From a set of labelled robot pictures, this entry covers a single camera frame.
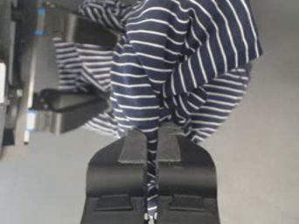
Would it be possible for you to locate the navy white striped t-shirt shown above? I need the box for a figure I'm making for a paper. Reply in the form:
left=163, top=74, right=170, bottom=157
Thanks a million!
left=52, top=0, right=265, bottom=224

